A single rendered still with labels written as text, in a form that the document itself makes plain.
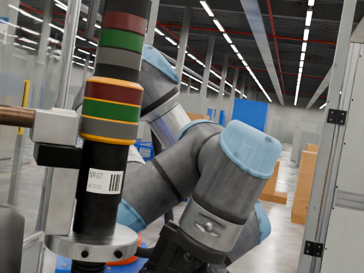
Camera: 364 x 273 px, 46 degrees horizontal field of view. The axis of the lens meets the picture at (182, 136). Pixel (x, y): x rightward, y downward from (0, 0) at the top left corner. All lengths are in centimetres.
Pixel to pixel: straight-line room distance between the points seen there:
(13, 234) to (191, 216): 20
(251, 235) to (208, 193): 51
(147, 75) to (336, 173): 139
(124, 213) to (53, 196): 28
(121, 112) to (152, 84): 61
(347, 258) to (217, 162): 173
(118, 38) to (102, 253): 15
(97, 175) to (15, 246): 19
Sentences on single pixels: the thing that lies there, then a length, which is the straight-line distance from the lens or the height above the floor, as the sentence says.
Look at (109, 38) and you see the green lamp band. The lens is 32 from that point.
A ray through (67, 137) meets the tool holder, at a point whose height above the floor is 153.
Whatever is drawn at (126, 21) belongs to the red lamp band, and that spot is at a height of 161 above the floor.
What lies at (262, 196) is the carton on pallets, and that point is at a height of 7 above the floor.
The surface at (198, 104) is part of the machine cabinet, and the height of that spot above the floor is 185.
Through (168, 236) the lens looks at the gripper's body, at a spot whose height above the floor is 140.
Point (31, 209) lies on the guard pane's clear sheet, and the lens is 176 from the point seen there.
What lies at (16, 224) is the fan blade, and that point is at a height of 141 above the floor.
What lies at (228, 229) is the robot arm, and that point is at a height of 143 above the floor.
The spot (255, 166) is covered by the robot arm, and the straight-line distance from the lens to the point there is 50.
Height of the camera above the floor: 155
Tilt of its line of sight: 3 degrees down
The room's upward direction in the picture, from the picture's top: 9 degrees clockwise
